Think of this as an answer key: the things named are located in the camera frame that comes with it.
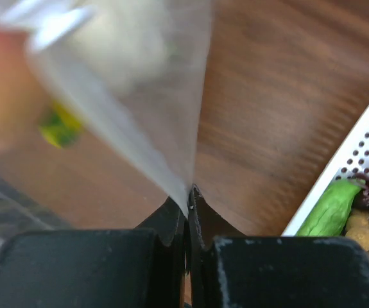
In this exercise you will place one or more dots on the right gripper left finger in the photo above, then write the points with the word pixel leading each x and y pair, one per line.
pixel 139 267

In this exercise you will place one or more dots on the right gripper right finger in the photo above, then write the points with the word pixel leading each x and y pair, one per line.
pixel 229 269

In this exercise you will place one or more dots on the yellow banana bunch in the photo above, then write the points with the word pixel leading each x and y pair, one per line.
pixel 59 127

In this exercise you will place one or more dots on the clear zip top bag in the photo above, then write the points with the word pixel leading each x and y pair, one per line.
pixel 155 125

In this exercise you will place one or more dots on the toy peach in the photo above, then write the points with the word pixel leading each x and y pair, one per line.
pixel 22 99

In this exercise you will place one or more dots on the toy cauliflower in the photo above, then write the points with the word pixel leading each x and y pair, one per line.
pixel 122 55

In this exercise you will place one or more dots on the light green bumpy gourd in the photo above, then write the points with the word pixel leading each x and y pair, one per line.
pixel 329 215

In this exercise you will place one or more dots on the white perforated plastic basket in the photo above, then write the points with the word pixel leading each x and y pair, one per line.
pixel 351 157

